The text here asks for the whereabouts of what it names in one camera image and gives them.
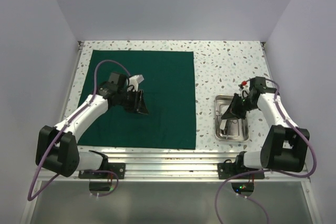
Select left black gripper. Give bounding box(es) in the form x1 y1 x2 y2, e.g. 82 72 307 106
117 88 148 114

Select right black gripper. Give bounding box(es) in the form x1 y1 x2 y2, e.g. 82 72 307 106
221 93 259 120

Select steel forceps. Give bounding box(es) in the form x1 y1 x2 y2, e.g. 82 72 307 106
224 120 239 139

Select white packet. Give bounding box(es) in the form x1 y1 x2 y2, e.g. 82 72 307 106
219 120 228 134

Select stainless steel tray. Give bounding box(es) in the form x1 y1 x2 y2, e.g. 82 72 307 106
215 94 249 142

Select green surgical cloth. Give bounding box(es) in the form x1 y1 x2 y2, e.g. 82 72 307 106
78 50 196 150

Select steel surgical scissors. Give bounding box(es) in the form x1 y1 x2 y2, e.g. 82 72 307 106
215 104 227 134

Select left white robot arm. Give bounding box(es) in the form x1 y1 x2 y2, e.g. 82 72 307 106
35 72 148 178

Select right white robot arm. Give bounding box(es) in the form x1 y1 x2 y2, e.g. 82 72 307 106
220 77 310 178

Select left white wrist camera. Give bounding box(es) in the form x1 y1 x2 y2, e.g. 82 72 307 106
129 74 144 90

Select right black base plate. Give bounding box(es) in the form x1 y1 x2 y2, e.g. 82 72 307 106
217 159 265 180

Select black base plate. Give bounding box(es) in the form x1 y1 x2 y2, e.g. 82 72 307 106
78 163 126 179
217 159 265 180

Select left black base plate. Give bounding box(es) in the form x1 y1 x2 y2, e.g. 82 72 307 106
78 163 126 179

